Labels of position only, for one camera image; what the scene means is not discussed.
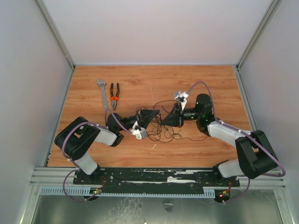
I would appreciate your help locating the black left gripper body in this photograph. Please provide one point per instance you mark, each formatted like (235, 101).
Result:
(139, 115)

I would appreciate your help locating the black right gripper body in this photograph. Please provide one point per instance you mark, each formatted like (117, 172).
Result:
(178, 115)

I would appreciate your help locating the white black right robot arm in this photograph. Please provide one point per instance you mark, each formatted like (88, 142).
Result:
(255, 155)

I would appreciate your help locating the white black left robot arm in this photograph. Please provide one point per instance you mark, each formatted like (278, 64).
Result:
(75, 140)

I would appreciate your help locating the orange black pliers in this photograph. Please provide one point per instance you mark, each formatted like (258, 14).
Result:
(114, 97)

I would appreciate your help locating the silver adjustable wrench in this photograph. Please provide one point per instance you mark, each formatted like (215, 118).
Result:
(102, 85)

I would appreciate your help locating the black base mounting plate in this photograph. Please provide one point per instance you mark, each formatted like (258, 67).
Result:
(157, 181)

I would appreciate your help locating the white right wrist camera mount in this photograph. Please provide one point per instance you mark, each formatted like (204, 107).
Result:
(181, 97)

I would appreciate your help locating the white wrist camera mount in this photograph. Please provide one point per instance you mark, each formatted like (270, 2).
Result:
(138, 131)
(181, 97)

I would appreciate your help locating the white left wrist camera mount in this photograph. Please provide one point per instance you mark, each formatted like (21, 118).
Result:
(138, 131)

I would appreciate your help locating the aluminium frame rail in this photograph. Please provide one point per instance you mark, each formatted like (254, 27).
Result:
(264, 78)

